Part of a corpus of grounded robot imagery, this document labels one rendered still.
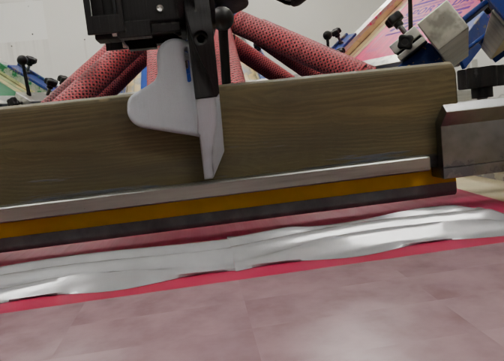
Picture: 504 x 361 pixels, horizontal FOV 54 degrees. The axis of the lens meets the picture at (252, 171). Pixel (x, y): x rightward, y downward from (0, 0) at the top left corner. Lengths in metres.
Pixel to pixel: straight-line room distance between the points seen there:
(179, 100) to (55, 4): 4.43
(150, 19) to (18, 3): 4.50
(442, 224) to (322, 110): 0.11
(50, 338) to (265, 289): 0.09
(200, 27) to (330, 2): 4.48
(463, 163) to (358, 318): 0.21
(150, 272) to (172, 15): 0.16
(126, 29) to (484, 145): 0.26
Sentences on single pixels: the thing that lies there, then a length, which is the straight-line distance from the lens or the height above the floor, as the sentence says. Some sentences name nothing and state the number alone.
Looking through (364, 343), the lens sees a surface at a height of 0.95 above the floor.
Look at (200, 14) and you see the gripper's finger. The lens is 0.32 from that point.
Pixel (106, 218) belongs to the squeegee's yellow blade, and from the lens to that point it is 0.37.
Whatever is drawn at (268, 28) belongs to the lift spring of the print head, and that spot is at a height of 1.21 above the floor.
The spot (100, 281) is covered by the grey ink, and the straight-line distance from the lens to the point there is 0.28.
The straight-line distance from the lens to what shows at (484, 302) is 0.22.
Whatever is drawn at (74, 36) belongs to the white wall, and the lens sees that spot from 4.66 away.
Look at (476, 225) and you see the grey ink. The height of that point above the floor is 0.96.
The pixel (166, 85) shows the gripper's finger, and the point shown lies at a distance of 0.33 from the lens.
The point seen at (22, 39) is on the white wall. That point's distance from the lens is 4.77.
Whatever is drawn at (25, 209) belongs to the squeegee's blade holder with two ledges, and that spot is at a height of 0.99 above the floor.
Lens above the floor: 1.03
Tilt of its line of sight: 6 degrees down
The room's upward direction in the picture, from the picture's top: 6 degrees counter-clockwise
